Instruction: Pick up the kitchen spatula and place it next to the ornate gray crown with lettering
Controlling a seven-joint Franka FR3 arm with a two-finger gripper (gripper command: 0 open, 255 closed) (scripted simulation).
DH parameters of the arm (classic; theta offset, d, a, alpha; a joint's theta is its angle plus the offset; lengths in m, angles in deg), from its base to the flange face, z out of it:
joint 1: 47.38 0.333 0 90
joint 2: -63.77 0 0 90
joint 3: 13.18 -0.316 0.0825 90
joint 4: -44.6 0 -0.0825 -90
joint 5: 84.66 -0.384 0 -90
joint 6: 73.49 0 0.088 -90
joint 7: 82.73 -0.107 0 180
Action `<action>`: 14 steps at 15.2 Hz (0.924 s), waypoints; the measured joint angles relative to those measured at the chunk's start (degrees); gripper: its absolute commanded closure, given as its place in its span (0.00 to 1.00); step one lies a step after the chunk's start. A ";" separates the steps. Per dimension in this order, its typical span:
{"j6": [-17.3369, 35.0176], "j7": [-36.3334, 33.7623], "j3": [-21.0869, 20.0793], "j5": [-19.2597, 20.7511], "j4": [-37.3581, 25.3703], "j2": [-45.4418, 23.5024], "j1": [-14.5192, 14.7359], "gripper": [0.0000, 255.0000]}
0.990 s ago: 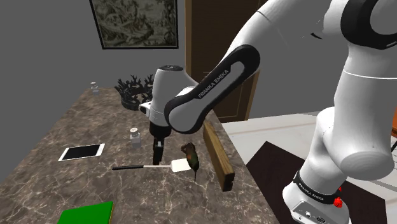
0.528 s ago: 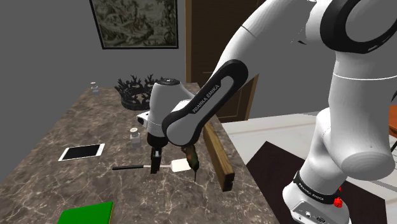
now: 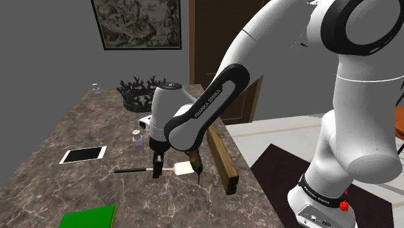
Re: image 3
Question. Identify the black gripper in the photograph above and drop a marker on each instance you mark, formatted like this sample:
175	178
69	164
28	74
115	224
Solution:
157	146

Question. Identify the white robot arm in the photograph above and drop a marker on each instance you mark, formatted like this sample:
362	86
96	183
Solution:
356	132

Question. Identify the small glass shaker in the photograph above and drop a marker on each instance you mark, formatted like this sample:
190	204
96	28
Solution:
96	90
138	142

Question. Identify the brown wooden plank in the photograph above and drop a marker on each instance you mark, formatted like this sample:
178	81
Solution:
222	158

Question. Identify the black coral shaped bowl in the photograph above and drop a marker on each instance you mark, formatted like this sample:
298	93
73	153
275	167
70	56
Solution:
135	101

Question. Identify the white tablet with black screen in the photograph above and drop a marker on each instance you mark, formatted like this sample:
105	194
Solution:
83	154

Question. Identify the green book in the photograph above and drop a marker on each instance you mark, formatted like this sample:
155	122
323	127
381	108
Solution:
88	218

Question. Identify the dark robot stand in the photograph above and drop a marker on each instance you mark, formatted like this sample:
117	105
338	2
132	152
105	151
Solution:
277	176

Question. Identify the brown wooden door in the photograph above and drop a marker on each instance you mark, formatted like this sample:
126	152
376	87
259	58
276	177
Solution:
214	34

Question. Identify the orange round object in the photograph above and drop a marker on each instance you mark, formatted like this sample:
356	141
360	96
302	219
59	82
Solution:
400	123

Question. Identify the dark framed wall picture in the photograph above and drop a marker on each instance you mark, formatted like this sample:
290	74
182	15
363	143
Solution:
139	22

